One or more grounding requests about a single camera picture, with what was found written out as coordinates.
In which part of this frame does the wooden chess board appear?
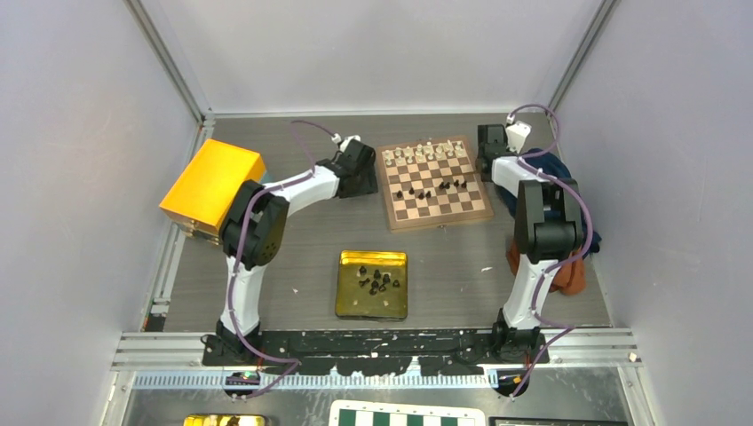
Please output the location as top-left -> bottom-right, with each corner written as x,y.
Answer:
375,136 -> 494,233

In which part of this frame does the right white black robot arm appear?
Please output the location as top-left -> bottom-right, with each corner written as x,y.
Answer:
476,122 -> 583,365

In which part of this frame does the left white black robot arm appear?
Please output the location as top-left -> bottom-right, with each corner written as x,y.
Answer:
216,136 -> 377,367

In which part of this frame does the green white chess mat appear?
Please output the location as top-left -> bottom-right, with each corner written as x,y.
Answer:
328,399 -> 488,426

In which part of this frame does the gold metal tray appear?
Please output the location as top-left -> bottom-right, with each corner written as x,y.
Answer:
335,250 -> 408,321

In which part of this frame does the orange yellow box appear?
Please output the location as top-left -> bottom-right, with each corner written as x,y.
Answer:
159,138 -> 266,241

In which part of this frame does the rust orange cloth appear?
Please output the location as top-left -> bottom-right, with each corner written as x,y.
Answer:
506,241 -> 586,296

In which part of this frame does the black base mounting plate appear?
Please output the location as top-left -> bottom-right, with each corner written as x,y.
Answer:
200,328 -> 550,377

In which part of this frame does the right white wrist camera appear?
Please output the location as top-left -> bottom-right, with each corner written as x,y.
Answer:
505,122 -> 532,154

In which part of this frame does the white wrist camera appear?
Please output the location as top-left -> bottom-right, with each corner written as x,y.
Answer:
505,122 -> 532,154
331,133 -> 361,153

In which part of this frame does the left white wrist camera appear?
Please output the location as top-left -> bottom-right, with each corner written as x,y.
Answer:
331,133 -> 361,153

